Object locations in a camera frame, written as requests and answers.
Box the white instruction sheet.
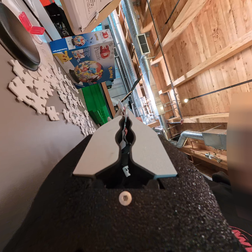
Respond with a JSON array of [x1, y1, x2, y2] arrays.
[[26, 33, 59, 79]]

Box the green stacked crates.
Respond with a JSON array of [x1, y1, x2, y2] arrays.
[[82, 83, 113, 126]]

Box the silver elbow duct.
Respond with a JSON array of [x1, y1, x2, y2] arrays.
[[171, 130, 227, 151]]

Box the blue puzzle box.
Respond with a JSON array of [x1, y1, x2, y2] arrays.
[[49, 29, 115, 89]]

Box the black round stand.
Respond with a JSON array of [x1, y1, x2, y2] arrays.
[[0, 2, 41, 71]]

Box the silver spiral ventilation duct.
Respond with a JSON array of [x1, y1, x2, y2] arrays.
[[107, 0, 172, 138]]

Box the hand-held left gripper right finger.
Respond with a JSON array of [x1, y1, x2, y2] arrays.
[[126, 116, 178, 180]]

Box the pile of white puzzle pieces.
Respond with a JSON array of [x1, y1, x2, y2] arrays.
[[8, 59, 97, 137]]

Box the laminated paper sheet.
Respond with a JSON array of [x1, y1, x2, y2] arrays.
[[67, 0, 99, 30]]

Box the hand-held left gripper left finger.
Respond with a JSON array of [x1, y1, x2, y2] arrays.
[[72, 116, 124, 177]]

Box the joined puzzle piece strip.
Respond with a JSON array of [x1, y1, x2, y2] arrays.
[[118, 99, 132, 176]]

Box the white air vent grille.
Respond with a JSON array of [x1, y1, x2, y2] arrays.
[[136, 33, 151, 55]]

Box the red plastic holder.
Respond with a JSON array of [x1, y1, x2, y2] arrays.
[[19, 11, 45, 35]]

